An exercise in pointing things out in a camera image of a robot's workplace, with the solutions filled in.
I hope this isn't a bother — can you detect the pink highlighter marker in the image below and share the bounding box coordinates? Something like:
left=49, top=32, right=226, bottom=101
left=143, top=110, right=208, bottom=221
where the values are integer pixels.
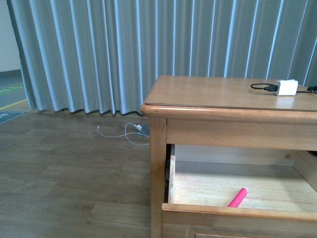
left=227, top=187, right=248, bottom=208

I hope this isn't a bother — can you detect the wooden top drawer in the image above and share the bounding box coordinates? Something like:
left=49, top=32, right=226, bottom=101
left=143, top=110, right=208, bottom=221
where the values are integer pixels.
left=161, top=145, right=317, bottom=238

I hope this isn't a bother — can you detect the grey floor socket cover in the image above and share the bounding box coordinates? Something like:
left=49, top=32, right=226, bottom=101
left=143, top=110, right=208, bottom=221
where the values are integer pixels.
left=136, top=125, right=150, bottom=137

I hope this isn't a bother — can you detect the wooden nightstand cabinet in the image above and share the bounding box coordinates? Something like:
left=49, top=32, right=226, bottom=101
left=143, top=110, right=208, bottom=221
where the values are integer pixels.
left=142, top=76, right=317, bottom=238

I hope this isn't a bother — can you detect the grey pleated curtain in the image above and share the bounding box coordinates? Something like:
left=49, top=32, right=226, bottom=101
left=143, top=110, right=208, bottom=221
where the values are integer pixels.
left=7, top=0, right=317, bottom=114

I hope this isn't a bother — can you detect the white power adapter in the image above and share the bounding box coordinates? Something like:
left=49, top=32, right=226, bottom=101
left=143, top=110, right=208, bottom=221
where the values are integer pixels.
left=273, top=79, right=298, bottom=96

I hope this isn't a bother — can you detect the grey floor sign mat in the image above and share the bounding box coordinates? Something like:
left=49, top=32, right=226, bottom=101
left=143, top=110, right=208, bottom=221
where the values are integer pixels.
left=0, top=111, right=25, bottom=124

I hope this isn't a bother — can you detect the white charging cable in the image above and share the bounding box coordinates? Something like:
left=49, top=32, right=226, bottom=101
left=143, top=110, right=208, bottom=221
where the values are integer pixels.
left=97, top=122, right=151, bottom=146

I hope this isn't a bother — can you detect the black usb cable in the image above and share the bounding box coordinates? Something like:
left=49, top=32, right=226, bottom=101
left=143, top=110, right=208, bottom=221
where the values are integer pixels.
left=250, top=82, right=317, bottom=94

